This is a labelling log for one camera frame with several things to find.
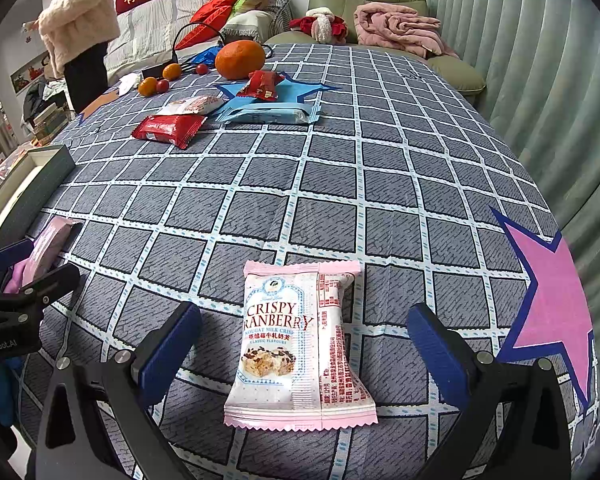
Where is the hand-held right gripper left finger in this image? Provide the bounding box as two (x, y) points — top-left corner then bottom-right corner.
(34, 301), (203, 480)

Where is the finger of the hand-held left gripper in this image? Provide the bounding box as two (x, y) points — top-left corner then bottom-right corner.
(0, 262), (82, 313)
(0, 238), (37, 281)

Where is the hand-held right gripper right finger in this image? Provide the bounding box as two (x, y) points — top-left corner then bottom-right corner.
(406, 302), (572, 480)

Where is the plain pink snack packet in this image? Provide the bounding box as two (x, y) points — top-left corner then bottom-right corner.
(5, 217), (83, 293)

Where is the grey green cardboard box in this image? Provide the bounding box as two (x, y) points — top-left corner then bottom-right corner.
(0, 144), (76, 233)

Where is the pink white nougat snack packet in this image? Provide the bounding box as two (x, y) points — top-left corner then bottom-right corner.
(157, 95), (226, 116)
(223, 260), (378, 431)

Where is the red snack packet white label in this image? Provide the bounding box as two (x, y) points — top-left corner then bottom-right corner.
(131, 114), (207, 150)

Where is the light blue snack packet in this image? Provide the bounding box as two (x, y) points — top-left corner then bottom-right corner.
(214, 94), (322, 126)

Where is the red snack packet gold print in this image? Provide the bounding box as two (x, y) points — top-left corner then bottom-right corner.
(236, 70), (285, 101)

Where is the person's left hand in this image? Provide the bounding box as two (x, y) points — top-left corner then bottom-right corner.
(0, 357), (23, 428)

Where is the stack of books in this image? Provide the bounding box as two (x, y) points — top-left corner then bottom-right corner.
(30, 102), (73, 145)

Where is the grey checked star tablecloth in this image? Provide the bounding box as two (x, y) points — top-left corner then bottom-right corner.
(17, 42), (600, 480)

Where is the crumpled white tissue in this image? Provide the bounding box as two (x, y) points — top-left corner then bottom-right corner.
(117, 73), (143, 96)

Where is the black power adapter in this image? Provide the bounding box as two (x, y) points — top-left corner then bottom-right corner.
(142, 62), (178, 80)

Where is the grey striped sofa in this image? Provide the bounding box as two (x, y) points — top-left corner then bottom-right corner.
(102, 0), (293, 86)

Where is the blue plastic bag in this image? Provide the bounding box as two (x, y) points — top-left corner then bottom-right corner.
(190, 46), (223, 67)

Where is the red cushion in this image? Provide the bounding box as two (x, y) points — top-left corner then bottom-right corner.
(180, 7), (231, 51)
(200, 0), (253, 23)

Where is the large orange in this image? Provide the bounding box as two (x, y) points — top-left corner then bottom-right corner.
(215, 40), (267, 81)

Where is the pale green curtain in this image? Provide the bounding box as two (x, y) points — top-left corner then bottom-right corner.
(425, 0), (600, 411)

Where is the grey fringed pillow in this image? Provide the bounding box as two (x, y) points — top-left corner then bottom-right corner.
(222, 9), (276, 45)

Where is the pink blanket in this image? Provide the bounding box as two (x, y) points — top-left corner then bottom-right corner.
(355, 2), (461, 59)

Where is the red white plush toy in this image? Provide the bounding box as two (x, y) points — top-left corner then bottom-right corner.
(289, 7), (349, 44)

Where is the wall poster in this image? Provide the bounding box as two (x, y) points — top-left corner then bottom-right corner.
(10, 52), (51, 93)

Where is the black cable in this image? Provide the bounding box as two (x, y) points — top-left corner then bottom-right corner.
(171, 22), (276, 68)

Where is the grey wire fan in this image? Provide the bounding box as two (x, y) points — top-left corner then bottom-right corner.
(272, 0), (293, 31)

